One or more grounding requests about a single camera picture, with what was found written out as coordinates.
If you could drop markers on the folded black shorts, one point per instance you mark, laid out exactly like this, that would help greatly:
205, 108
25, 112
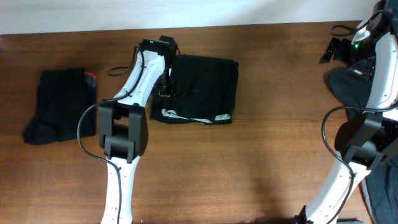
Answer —
62, 97

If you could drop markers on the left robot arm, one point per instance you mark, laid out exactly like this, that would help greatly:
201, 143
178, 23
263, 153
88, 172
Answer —
123, 130

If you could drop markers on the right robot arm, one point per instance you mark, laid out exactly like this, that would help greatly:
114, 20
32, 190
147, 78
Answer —
361, 144

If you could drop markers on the dark grey clothes pile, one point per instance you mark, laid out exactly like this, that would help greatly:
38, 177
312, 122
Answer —
379, 188

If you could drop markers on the dark green shorts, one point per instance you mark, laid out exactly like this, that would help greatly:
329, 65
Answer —
205, 92

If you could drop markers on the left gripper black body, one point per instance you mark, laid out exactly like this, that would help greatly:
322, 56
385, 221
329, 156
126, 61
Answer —
167, 87

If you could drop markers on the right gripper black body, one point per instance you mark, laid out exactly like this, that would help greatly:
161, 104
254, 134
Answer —
360, 58

